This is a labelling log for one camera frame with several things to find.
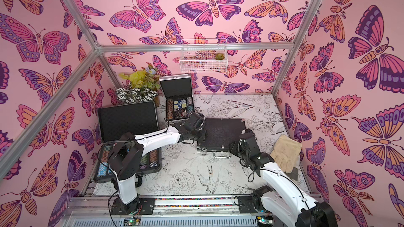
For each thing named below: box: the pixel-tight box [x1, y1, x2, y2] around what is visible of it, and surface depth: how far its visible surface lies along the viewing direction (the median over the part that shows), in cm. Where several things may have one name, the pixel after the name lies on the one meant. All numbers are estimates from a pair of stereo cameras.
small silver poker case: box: [158, 74, 196, 122], surface depth 111 cm
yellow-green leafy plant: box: [118, 64, 161, 90], surface depth 103 cm
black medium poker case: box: [196, 117, 246, 159], surface depth 92 cm
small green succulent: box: [214, 52, 226, 60], surface depth 94 cm
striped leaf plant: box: [115, 87, 159, 103], surface depth 92 cm
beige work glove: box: [269, 133, 303, 173], surface depth 93 cm
